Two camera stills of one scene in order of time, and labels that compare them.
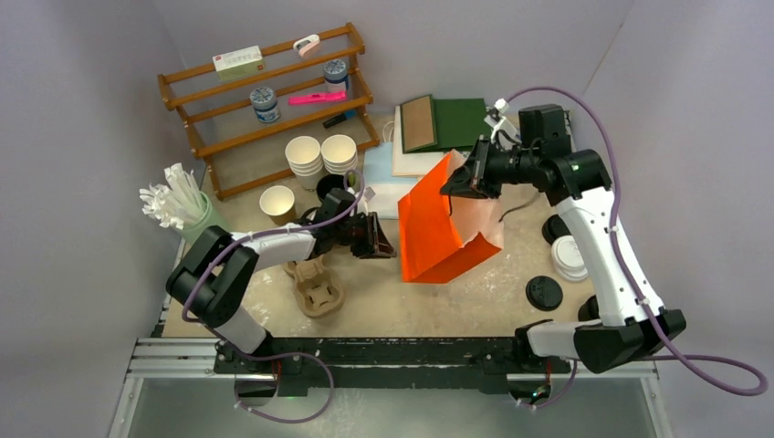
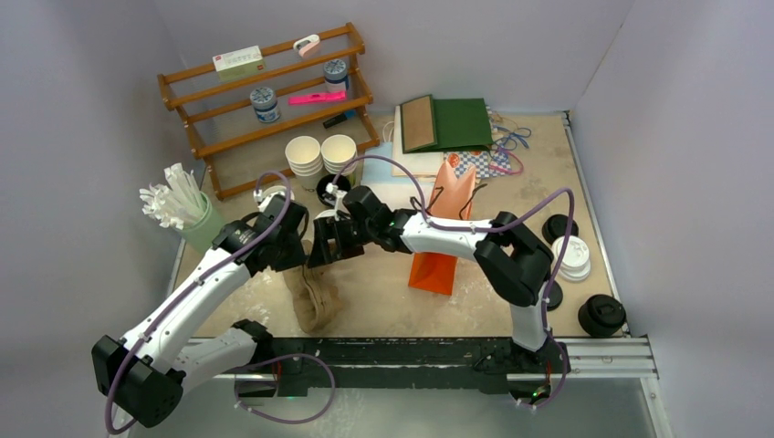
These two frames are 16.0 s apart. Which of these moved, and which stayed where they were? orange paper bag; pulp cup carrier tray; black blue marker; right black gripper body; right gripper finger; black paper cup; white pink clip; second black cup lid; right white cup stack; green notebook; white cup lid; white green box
Moved: orange paper bag; pulp cup carrier tray; right gripper finger; right black gripper body
Stayed: black blue marker; white cup lid; green notebook; black paper cup; white pink clip; white green box; second black cup lid; right white cup stack
